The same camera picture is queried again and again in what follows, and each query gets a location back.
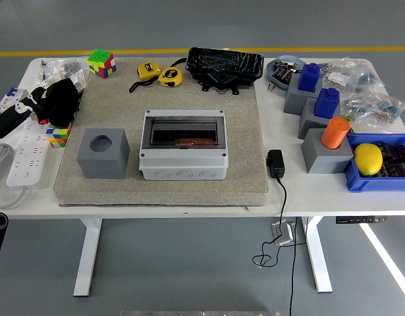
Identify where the black cloth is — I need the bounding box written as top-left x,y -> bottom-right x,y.
32,78 -> 81,128

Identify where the black table control panel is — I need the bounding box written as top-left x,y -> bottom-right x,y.
335,215 -> 389,224

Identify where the silver metal bracket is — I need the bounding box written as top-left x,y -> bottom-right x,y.
270,221 -> 297,247

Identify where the black wrapped case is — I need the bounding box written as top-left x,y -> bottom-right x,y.
171,47 -> 265,96

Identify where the grey-brown mat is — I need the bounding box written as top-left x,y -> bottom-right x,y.
53,57 -> 269,208

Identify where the black power adapter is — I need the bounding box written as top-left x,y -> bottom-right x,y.
265,149 -> 286,180

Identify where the yellow lemon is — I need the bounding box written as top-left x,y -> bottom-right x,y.
353,142 -> 384,176

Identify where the orange cylinder battery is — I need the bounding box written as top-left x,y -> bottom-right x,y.
320,116 -> 351,149
177,138 -> 216,147

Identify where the white table leg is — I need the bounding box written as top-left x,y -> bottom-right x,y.
300,216 -> 334,294
72,219 -> 103,297

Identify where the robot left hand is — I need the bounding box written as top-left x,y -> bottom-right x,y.
0,87 -> 47,138

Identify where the blue-grey dish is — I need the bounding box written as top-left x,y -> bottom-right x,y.
265,55 -> 307,90

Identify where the clear bag of components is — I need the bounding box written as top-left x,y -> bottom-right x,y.
353,57 -> 387,99
369,93 -> 405,126
320,59 -> 364,96
340,92 -> 377,124

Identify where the grey electrical box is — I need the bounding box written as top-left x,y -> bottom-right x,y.
138,109 -> 229,181

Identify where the large Rubik's cube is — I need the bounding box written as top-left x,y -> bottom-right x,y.
86,48 -> 117,80

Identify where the black adapter cord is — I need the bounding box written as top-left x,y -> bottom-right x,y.
252,176 -> 309,316

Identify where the yellow tape measure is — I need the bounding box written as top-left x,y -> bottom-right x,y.
128,61 -> 162,93
157,66 -> 183,88

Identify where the blue plastic bin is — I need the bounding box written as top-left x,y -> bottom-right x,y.
342,132 -> 405,194

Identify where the grey holder block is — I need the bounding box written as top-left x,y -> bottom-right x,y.
300,127 -> 354,174
283,77 -> 323,116
297,97 -> 342,141
76,128 -> 130,180

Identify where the clear bag of screws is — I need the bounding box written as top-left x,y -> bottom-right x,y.
43,56 -> 91,80

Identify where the white power strip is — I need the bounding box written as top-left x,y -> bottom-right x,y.
6,122 -> 51,190

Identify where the blue bottle-shaped block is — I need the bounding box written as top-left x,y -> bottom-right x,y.
313,87 -> 341,120
297,62 -> 323,93

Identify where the white circuit breaker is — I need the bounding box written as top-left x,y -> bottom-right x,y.
0,86 -> 30,110

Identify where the white socket module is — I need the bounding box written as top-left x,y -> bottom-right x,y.
68,70 -> 88,95

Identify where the small Rubik's cube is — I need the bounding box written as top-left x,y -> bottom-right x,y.
45,124 -> 72,149

